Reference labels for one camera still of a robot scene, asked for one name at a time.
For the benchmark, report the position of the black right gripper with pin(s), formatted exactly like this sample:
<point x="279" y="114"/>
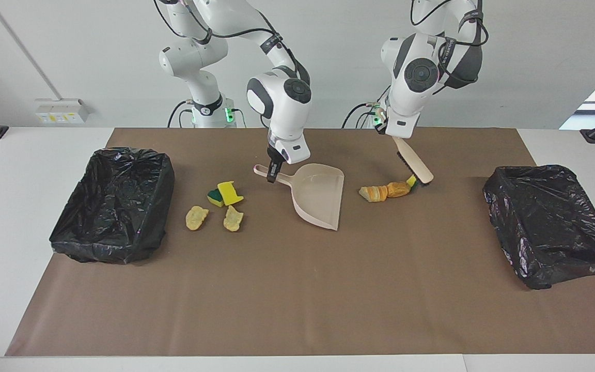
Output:
<point x="273" y="156"/>

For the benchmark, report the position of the yellow notched sponge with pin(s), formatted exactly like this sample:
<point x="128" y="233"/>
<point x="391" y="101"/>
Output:
<point x="230" y="194"/>

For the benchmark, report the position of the pink plastic dustpan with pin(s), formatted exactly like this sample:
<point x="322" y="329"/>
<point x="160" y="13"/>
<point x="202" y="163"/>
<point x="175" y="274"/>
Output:
<point x="318" y="196"/>

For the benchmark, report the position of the pale yellow food piece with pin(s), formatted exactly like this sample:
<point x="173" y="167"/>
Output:
<point x="233" y="218"/>
<point x="197" y="217"/>

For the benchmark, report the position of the dark green backed sponge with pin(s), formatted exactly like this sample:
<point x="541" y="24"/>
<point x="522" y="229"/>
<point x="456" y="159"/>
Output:
<point x="215" y="197"/>

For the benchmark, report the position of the sliced bread loaf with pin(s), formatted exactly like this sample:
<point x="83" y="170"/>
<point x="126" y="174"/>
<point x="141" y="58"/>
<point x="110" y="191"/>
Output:
<point x="373" y="194"/>

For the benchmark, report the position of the brown bread roll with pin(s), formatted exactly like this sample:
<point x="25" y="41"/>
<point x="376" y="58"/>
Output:
<point x="398" y="189"/>

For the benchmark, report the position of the small yellow green sponge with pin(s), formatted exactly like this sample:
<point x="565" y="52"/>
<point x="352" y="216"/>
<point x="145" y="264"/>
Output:
<point x="411" y="181"/>

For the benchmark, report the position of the beige hand brush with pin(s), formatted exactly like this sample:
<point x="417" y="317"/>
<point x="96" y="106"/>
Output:
<point x="413" y="160"/>

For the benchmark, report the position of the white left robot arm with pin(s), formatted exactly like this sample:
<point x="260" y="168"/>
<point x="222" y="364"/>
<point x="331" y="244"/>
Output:
<point x="416" y="72"/>

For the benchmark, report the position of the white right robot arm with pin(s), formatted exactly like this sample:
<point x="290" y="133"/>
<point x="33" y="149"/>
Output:
<point x="282" y="113"/>

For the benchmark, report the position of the bin lined with black bag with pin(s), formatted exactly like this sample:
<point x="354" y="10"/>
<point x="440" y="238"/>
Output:
<point x="550" y="222"/>
<point x="111" y="206"/>

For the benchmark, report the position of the brown paper table mat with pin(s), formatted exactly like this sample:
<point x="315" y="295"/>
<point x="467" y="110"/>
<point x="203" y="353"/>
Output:
<point x="297" y="320"/>

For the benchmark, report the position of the white wall socket box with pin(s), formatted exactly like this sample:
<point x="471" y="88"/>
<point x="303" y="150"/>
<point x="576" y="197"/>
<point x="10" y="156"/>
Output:
<point x="62" y="111"/>

